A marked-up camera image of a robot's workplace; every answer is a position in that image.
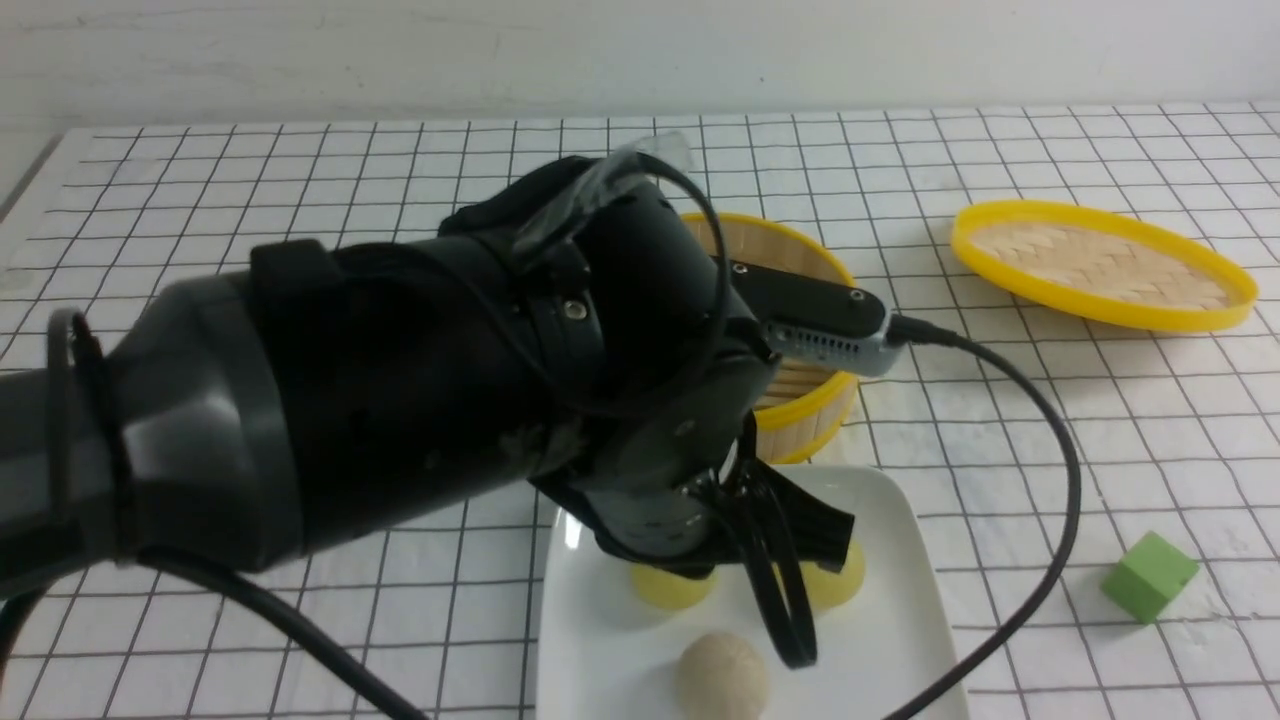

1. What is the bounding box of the beige steamed bun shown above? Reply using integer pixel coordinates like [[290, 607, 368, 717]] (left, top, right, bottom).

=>
[[675, 632, 771, 719]]

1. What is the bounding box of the yellow steamed bun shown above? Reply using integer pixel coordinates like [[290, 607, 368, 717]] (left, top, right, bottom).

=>
[[799, 539, 867, 612], [628, 564, 718, 612]]

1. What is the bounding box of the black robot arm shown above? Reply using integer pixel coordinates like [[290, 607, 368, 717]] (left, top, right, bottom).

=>
[[3, 154, 841, 598]]

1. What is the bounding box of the green foam cube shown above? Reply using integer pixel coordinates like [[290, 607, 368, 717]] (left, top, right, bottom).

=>
[[1100, 532, 1201, 625]]

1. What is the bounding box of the black camera cable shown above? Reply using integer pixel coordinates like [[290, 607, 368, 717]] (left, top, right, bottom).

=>
[[881, 314, 1085, 720]]

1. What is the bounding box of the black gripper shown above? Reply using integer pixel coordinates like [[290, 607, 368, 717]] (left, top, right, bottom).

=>
[[532, 407, 855, 579]]

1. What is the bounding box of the yellow woven steamer lid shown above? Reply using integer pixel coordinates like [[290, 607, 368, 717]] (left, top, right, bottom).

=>
[[950, 200, 1260, 334]]

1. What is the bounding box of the yellow wooden steamer basket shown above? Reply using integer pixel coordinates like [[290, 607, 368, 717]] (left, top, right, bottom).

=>
[[719, 213, 858, 464]]

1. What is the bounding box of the white grid tablecloth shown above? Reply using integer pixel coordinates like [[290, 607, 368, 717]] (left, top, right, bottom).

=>
[[1, 101, 1277, 719]]

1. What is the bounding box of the white rectangular plate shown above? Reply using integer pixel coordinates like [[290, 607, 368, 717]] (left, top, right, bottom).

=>
[[536, 464, 959, 719]]

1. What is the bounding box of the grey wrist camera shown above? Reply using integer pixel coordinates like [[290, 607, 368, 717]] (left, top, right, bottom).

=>
[[731, 261, 902, 377]]

